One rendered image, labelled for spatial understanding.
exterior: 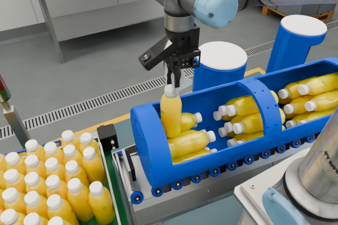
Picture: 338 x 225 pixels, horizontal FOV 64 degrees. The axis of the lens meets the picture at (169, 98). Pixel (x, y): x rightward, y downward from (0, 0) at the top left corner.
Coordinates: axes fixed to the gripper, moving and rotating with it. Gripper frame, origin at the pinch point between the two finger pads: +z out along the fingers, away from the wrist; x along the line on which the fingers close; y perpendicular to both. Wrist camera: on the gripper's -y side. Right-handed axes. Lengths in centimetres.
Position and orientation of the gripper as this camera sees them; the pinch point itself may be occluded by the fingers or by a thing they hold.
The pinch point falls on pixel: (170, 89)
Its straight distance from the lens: 81.4
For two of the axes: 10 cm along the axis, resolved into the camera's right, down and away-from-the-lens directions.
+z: 0.0, 7.5, 6.6
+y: 9.3, -2.4, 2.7
